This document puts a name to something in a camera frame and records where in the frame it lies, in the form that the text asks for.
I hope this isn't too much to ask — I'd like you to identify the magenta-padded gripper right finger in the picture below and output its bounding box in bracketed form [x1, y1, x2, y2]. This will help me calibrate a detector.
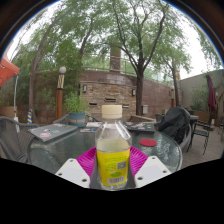
[129, 145, 172, 189]

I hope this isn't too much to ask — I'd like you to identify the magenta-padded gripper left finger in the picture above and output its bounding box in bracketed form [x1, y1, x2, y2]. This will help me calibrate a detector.
[54, 146, 98, 189]

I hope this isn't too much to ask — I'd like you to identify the clear bottle with yellow label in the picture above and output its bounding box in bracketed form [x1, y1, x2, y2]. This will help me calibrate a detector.
[94, 104, 133, 192]

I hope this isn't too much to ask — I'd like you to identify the flat round red coaster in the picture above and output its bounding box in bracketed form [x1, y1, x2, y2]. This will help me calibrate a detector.
[138, 138, 158, 148]

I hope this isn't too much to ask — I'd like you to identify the blue printed card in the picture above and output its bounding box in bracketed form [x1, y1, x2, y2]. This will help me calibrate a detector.
[79, 127, 98, 134]

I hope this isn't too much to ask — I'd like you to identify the black laptop with stickers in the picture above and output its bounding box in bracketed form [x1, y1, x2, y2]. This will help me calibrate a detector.
[123, 121, 156, 133]

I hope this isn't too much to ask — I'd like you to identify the white printed card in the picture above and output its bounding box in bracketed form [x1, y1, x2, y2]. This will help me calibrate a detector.
[85, 121, 104, 129]

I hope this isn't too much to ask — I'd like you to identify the grey laptop with stickers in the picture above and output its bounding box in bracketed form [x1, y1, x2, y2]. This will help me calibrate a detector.
[27, 123, 79, 143]

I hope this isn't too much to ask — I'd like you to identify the green plant in blue pot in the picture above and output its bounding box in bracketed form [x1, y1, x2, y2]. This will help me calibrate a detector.
[63, 92, 90, 128]

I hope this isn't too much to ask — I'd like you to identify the grey wicker chair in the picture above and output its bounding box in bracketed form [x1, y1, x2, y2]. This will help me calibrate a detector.
[0, 115, 40, 164]
[53, 113, 101, 126]
[154, 113, 194, 151]

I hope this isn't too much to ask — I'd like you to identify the black backpack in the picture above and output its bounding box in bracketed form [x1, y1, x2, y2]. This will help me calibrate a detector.
[157, 105, 192, 145]

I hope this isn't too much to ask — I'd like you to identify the black metal chair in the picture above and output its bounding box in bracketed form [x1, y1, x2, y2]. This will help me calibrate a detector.
[193, 116, 214, 156]

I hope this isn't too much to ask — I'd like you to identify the dark-trunked tree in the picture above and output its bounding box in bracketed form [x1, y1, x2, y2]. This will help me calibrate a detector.
[106, 0, 194, 116]

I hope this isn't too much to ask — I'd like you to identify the round dark patio table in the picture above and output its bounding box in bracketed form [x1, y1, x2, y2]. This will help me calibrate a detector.
[189, 114, 200, 134]

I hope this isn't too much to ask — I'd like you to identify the closed maroon parasol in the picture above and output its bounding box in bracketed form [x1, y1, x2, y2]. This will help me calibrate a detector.
[205, 71, 218, 114]

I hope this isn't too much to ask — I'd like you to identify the orange parasol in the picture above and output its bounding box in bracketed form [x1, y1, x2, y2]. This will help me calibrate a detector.
[0, 56, 21, 88]

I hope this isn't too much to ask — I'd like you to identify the wooden lamp post white globe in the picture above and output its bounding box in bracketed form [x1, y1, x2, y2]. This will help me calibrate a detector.
[54, 65, 67, 121]

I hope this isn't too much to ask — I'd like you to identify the blue and yellow striped post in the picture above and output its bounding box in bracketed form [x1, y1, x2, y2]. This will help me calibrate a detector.
[26, 108, 34, 125]

